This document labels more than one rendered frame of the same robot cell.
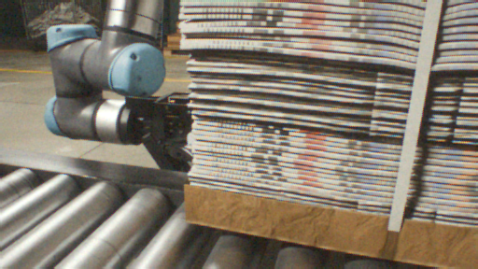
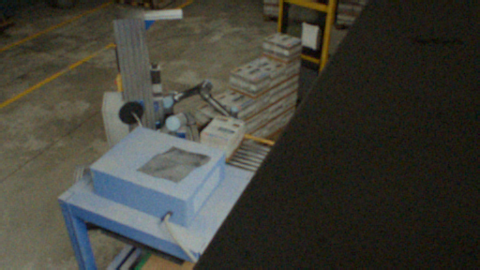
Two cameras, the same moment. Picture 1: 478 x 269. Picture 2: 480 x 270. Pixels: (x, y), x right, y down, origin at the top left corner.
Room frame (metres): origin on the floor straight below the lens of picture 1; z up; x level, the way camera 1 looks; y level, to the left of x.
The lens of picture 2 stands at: (-0.14, 3.03, 3.17)
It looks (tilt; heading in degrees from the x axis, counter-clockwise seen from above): 34 degrees down; 278
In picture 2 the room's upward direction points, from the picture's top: 1 degrees clockwise
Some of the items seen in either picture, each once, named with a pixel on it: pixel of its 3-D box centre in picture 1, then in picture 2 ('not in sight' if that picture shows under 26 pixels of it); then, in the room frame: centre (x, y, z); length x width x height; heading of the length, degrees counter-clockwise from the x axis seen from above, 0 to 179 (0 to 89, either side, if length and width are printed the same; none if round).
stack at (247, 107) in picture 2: not in sight; (241, 125); (0.35, -1.19, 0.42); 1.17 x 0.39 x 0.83; 56
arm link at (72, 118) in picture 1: (82, 116); not in sight; (0.62, 0.27, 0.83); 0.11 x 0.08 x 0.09; 73
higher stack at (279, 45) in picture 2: not in sight; (278, 86); (-0.05, -1.79, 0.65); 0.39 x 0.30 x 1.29; 146
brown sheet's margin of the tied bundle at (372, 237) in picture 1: (380, 169); not in sight; (0.40, -0.17, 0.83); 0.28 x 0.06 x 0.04; 165
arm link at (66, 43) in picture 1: (80, 61); not in sight; (0.61, 0.26, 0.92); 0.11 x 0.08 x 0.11; 54
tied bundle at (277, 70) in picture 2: not in sight; (265, 73); (0.11, -1.54, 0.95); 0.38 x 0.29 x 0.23; 146
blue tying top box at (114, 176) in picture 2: not in sight; (160, 172); (0.52, 1.27, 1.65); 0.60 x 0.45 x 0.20; 164
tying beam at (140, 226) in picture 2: not in sight; (162, 192); (0.52, 1.27, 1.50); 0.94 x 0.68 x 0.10; 164
